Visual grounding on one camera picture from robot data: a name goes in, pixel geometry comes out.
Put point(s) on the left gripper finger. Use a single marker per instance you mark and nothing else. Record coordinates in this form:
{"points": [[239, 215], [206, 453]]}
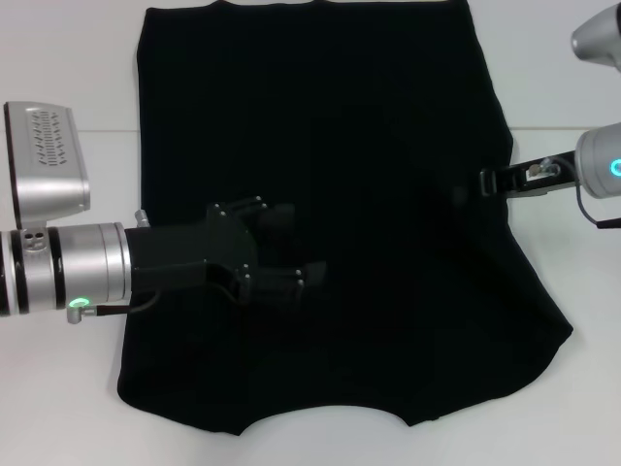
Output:
{"points": [[279, 216], [291, 281]]}

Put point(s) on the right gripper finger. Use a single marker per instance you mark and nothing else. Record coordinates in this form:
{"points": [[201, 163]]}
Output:
{"points": [[460, 195]]}

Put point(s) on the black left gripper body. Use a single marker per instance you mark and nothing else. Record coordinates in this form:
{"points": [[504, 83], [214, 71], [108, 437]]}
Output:
{"points": [[194, 252]]}

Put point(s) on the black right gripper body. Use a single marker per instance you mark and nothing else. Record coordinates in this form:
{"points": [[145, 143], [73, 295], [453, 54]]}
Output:
{"points": [[514, 180]]}

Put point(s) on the black t-shirt with pink print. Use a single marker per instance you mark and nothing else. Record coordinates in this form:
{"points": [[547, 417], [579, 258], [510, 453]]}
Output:
{"points": [[339, 97]]}

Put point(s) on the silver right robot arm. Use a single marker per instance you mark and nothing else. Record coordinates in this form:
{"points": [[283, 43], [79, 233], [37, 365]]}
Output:
{"points": [[599, 160]]}

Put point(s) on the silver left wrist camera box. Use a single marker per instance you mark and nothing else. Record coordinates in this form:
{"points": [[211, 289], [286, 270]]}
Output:
{"points": [[48, 160]]}

